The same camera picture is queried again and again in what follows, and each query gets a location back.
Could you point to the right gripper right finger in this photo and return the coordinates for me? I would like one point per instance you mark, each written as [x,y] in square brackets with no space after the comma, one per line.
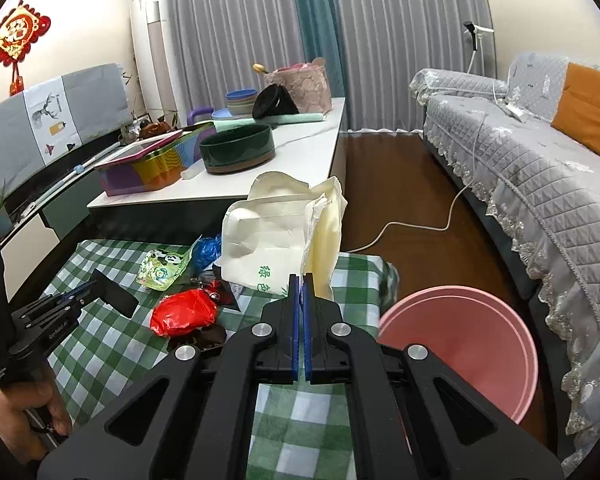
[411,415]

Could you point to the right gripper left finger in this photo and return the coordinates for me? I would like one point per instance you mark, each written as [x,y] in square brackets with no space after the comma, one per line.
[190,416]

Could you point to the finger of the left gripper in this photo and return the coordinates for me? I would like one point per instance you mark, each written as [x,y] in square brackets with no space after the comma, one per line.
[113,294]

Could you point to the green snack packet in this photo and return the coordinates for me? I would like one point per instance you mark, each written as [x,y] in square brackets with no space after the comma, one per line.
[161,268]

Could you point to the red wrapper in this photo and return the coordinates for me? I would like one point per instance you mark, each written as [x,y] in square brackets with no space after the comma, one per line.
[182,313]

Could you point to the blue plastic shoe cover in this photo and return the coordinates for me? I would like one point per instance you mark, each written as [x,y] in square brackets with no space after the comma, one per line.
[206,250]

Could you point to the white paper bag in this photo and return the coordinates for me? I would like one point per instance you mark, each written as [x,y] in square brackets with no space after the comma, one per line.
[284,227]

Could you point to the person's left hand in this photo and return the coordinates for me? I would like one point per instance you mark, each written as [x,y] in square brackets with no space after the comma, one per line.
[15,429]

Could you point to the white tv cabinet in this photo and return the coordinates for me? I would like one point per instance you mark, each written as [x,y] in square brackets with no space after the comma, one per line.
[49,220]

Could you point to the pink plastic bin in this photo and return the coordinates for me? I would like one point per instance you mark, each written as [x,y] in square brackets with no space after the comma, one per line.
[476,334]

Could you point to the green white checkered tablecloth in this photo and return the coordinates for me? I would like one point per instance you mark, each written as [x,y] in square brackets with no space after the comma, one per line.
[299,431]

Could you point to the colourful storage box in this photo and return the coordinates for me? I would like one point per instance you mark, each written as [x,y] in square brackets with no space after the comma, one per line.
[153,164]

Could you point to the dark green round basin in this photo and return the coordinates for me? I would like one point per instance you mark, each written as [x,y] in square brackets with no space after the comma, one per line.
[237,149]

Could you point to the grey covered television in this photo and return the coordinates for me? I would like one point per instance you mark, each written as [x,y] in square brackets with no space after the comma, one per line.
[47,121]

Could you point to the white standing air conditioner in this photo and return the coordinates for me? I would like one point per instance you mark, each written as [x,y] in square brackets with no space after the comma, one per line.
[155,58]

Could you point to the stacked coloured bowls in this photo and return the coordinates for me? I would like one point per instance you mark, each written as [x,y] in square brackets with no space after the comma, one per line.
[240,102]

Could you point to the black hat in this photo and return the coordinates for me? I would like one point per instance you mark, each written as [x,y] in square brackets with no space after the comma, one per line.
[273,100]

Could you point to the grey quilted sofa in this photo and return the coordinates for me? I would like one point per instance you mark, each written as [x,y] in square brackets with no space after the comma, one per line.
[539,190]

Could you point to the red chinese knot ornament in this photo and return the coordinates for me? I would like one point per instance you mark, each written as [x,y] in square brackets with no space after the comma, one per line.
[19,29]

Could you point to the pink woven basket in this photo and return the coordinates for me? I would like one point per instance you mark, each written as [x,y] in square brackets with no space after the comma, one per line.
[307,84]

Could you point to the grey striped curtain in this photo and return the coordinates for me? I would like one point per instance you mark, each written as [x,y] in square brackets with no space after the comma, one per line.
[387,42]

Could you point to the teal curtain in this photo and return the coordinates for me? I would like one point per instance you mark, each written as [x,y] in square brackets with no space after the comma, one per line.
[321,36]

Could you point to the orange cushion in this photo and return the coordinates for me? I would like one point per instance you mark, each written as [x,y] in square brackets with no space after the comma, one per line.
[578,111]

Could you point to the white floor lamp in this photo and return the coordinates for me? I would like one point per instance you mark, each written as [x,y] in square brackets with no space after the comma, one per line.
[482,58]

